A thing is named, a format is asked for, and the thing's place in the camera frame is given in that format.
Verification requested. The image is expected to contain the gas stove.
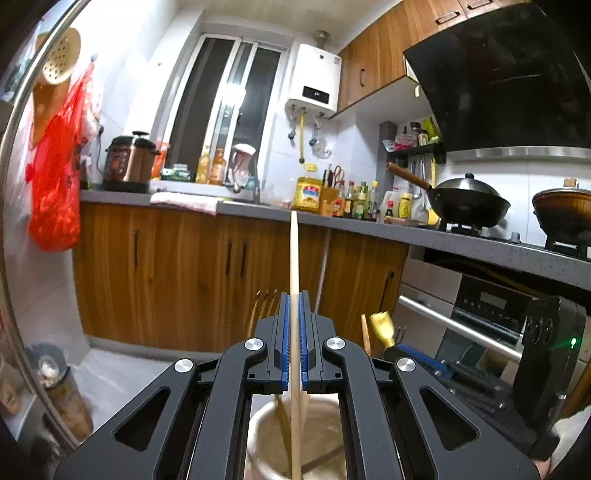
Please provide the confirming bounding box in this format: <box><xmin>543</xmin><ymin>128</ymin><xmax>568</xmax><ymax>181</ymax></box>
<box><xmin>436</xmin><ymin>222</ymin><xmax>591</xmax><ymax>261</ymax></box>

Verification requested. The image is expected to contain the brown clay pot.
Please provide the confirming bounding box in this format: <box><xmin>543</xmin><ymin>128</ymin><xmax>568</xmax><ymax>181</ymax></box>
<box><xmin>532</xmin><ymin>178</ymin><xmax>591</xmax><ymax>245</ymax></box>

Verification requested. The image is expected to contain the brown electric pressure cooker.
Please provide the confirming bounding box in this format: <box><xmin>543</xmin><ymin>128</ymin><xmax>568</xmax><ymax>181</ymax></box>
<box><xmin>102</xmin><ymin>130</ymin><xmax>160</xmax><ymax>193</ymax></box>

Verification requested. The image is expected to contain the yellow plastic colander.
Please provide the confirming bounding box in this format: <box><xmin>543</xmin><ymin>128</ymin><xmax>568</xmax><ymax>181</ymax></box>
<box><xmin>32</xmin><ymin>27</ymin><xmax>82</xmax><ymax>86</ymax></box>

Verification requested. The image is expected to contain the pink white water pitcher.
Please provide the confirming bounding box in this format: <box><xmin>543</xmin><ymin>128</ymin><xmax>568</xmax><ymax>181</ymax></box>
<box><xmin>231</xmin><ymin>143</ymin><xmax>258</xmax><ymax>185</ymax></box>

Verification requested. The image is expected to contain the yellow cooking oil jug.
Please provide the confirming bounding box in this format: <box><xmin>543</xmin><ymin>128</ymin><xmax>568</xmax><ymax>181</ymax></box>
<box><xmin>294</xmin><ymin>176</ymin><xmax>324</xmax><ymax>214</ymax></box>

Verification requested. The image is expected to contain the black wall spice shelf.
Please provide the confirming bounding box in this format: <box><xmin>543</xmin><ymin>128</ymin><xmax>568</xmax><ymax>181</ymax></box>
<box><xmin>379</xmin><ymin>117</ymin><xmax>446</xmax><ymax>166</ymax></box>

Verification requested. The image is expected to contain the printed round canister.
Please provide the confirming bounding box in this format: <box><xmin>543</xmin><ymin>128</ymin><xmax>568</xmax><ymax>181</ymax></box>
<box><xmin>28</xmin><ymin>344</ymin><xmax>95</xmax><ymax>444</ymax></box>

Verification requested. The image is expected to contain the white water heater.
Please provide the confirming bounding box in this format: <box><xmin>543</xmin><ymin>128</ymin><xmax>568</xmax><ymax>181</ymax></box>
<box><xmin>284</xmin><ymin>43</ymin><xmax>342</xmax><ymax>120</ymax></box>

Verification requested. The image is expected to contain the orange oil bottle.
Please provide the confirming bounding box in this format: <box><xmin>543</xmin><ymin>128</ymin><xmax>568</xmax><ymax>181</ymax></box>
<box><xmin>210</xmin><ymin>148</ymin><xmax>227</xmax><ymax>185</ymax></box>

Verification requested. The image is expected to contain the orange soap packet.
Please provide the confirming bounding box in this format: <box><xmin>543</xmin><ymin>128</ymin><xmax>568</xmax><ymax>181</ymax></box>
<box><xmin>151</xmin><ymin>142</ymin><xmax>170</xmax><ymax>181</ymax></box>

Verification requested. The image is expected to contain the white pink dish cloth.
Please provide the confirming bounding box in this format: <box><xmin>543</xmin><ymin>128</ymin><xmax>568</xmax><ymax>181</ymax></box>
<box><xmin>150</xmin><ymin>191</ymin><xmax>220</xmax><ymax>217</ymax></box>

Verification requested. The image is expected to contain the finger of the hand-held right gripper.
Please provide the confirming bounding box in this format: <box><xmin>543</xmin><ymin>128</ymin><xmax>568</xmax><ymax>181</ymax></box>
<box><xmin>383</xmin><ymin>344</ymin><xmax>514</xmax><ymax>433</ymax></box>

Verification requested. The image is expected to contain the red plastic bag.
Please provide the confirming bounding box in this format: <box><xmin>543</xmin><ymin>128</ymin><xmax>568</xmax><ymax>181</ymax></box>
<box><xmin>28</xmin><ymin>65</ymin><xmax>100</xmax><ymax>254</ymax></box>

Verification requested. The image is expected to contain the white plastic jug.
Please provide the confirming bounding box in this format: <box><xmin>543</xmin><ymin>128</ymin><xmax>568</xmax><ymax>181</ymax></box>
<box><xmin>379</xmin><ymin>187</ymin><xmax>400</xmax><ymax>222</ymax></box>

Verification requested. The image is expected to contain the chrome kitchen faucet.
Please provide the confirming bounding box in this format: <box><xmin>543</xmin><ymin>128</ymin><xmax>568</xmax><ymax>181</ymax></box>
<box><xmin>235</xmin><ymin>152</ymin><xmax>262</xmax><ymax>204</ymax></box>

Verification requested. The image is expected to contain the row of sauce bottles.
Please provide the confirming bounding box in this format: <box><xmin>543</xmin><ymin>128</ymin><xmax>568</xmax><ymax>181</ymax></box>
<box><xmin>333</xmin><ymin>180</ymin><xmax>380</xmax><ymax>221</ymax></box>

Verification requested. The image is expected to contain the wooden knife block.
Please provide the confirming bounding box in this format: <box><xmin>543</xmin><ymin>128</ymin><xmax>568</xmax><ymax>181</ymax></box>
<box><xmin>321</xmin><ymin>185</ymin><xmax>345</xmax><ymax>217</ymax></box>

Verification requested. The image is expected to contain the built-in oven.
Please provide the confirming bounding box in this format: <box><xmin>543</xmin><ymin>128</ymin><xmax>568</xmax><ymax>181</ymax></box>
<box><xmin>397</xmin><ymin>258</ymin><xmax>546</xmax><ymax>370</ymax></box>

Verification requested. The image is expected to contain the black wok with lid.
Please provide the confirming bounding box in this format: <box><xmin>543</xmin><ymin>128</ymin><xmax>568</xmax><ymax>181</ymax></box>
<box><xmin>386</xmin><ymin>161</ymin><xmax>511</xmax><ymax>228</ymax></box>

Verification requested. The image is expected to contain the wooden wall cabinet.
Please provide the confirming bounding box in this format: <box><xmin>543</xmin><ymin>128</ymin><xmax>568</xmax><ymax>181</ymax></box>
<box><xmin>336</xmin><ymin>0</ymin><xmax>541</xmax><ymax>114</ymax></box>

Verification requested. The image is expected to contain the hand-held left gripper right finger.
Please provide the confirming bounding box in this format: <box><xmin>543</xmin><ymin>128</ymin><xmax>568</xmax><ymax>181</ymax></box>
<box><xmin>298</xmin><ymin>290</ymin><xmax>541</xmax><ymax>480</ymax></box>

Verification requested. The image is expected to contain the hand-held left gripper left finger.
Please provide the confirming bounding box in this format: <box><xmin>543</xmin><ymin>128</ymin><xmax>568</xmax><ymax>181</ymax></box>
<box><xmin>53</xmin><ymin>291</ymin><xmax>293</xmax><ymax>480</ymax></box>

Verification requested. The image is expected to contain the wooden base cabinet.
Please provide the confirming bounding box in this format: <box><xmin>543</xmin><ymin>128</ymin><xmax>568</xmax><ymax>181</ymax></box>
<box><xmin>73</xmin><ymin>203</ymin><xmax>409</xmax><ymax>354</ymax></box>

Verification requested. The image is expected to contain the kitchen window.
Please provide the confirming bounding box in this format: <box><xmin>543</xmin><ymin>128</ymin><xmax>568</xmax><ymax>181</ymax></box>
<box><xmin>159</xmin><ymin>33</ymin><xmax>287</xmax><ymax>185</ymax></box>

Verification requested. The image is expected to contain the hanging metal ladle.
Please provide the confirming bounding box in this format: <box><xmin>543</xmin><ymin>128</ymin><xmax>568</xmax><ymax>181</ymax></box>
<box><xmin>409</xmin><ymin>157</ymin><xmax>424</xmax><ymax>200</ymax></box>

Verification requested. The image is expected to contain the black range hood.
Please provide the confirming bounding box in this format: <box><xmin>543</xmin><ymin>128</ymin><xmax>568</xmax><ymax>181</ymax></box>
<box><xmin>403</xmin><ymin>0</ymin><xmax>591</xmax><ymax>153</ymax></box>

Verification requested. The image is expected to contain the green flat box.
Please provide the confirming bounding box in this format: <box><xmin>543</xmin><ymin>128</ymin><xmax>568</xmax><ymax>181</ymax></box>
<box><xmin>161</xmin><ymin>164</ymin><xmax>193</xmax><ymax>182</ymax></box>

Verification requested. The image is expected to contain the large white ceramic utensil pot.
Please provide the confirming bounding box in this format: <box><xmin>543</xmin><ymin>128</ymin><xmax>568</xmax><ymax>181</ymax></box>
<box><xmin>247</xmin><ymin>394</ymin><xmax>348</xmax><ymax>480</ymax></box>

